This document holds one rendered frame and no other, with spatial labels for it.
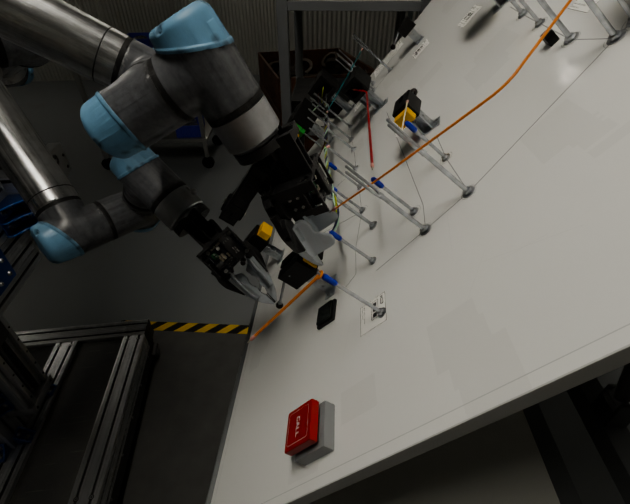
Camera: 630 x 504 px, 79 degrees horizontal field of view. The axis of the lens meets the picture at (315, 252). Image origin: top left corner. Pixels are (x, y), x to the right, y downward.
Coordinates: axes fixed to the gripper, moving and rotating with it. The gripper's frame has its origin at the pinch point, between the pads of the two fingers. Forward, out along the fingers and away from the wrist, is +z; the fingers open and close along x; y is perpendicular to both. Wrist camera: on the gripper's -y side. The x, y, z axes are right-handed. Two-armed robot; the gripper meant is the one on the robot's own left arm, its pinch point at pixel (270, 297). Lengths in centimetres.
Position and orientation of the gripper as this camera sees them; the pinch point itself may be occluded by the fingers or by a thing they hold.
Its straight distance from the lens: 71.1
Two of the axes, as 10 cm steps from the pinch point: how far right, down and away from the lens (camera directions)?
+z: 7.0, 7.1, 0.8
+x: 7.0, -7.0, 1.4
